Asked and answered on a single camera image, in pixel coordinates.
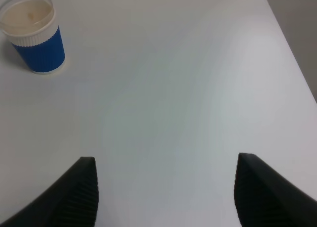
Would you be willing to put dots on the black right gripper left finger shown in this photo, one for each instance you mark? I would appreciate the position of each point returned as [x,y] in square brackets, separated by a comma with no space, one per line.
[71,201]

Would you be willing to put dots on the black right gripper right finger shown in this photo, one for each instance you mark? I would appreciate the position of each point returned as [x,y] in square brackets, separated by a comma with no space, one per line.
[264,198]

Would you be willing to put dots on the blue sleeved paper cup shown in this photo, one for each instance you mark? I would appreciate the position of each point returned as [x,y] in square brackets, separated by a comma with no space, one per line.
[32,28]

